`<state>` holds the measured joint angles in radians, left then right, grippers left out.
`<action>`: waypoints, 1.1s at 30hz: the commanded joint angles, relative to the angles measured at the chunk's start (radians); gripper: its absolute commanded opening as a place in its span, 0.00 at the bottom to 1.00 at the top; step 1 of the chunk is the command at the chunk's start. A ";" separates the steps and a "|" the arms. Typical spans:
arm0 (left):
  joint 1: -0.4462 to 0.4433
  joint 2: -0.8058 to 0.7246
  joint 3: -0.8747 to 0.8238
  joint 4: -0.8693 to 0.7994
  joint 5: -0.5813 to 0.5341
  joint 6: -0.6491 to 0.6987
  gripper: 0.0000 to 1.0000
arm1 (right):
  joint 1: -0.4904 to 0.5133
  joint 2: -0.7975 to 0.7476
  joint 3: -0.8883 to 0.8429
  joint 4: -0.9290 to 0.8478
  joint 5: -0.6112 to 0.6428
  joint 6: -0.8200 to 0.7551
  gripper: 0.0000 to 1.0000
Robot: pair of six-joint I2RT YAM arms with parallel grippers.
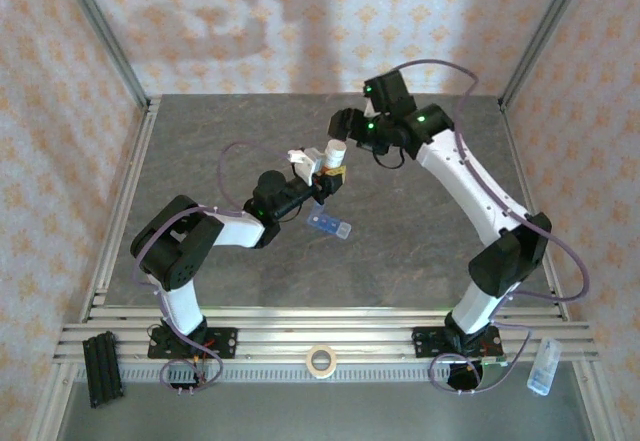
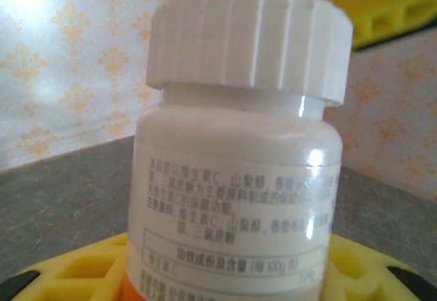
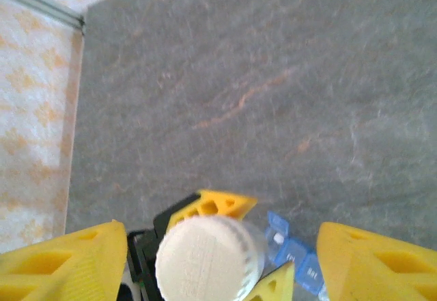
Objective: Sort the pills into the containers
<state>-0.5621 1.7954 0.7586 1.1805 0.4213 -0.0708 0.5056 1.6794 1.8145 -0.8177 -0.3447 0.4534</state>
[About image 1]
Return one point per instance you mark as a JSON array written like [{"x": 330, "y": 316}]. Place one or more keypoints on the white pill bottle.
[{"x": 335, "y": 151}]

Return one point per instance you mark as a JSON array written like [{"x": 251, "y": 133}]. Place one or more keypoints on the blue pill organizer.
[{"x": 325, "y": 221}]

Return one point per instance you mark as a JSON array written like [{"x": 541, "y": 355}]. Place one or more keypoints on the masking tape roll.
[{"x": 310, "y": 361}]

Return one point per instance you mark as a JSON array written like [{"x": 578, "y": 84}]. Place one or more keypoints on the green circuit board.
[{"x": 495, "y": 361}]

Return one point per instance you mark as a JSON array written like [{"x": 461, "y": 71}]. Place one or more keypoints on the black slotted bar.
[{"x": 102, "y": 371}]

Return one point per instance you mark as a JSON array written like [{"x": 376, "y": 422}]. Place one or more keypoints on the clear plastic pill box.
[{"x": 544, "y": 368}]

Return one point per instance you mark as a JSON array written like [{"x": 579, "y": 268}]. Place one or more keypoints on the aluminium right side rail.
[{"x": 520, "y": 161}]

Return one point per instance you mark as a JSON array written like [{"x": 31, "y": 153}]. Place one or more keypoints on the aluminium rail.
[
  {"x": 125, "y": 196},
  {"x": 520, "y": 161}
]

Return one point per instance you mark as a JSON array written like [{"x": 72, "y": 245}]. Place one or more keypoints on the aluminium left side rail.
[{"x": 125, "y": 196}]

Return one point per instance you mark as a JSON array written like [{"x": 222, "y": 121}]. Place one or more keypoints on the aluminium base rail beam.
[{"x": 350, "y": 331}]

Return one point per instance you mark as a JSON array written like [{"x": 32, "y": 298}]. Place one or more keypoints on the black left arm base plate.
[{"x": 225, "y": 343}]

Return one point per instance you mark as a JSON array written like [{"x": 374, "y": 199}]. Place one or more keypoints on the aluminium right corner post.
[{"x": 544, "y": 36}]

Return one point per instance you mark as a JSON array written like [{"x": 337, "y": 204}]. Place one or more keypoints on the aluminium corner post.
[
  {"x": 544, "y": 36},
  {"x": 106, "y": 36}
]

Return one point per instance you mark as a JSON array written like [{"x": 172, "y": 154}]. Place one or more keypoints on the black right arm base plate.
[{"x": 425, "y": 343}]

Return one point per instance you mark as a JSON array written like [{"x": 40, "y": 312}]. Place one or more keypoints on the aluminium left corner post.
[{"x": 106, "y": 36}]

